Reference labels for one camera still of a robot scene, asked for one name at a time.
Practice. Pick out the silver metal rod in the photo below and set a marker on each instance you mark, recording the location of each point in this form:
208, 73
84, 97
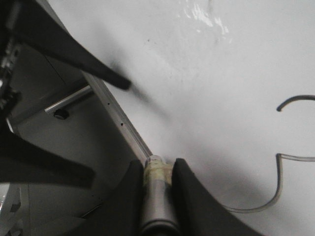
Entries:
74, 97

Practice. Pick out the white whiteboard marker black tip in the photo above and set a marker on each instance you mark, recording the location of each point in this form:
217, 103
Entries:
158, 217

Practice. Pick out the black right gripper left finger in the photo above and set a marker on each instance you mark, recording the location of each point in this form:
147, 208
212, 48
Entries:
120, 213

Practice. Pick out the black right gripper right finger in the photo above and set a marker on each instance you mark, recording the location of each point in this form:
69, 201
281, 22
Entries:
199, 213

